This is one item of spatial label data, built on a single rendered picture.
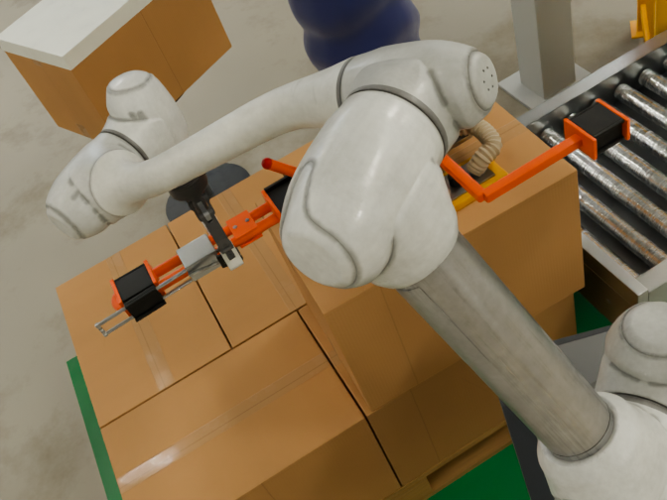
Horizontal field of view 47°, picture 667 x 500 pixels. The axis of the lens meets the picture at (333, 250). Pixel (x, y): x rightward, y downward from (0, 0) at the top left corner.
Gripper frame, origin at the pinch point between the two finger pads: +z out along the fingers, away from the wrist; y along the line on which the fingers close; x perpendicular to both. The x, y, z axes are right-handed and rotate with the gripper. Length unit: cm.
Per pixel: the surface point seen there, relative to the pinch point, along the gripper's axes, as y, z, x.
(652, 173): -3, 53, -106
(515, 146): -6, 13, -65
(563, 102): 31, 48, -105
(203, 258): -1.6, -1.0, 4.7
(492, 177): -12, 11, -55
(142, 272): 2.9, -2.0, 16.5
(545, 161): -26, -1, -58
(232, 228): 1.5, -1.1, -3.1
